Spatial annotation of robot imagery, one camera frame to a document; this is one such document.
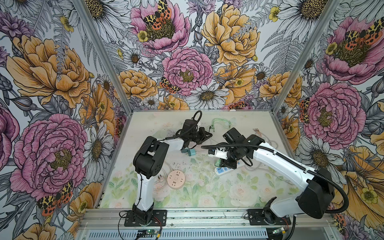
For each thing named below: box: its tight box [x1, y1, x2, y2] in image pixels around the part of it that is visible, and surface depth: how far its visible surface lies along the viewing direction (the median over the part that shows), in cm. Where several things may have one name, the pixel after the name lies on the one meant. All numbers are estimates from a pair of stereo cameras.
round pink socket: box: [167, 169, 186, 190], surface depth 86 cm
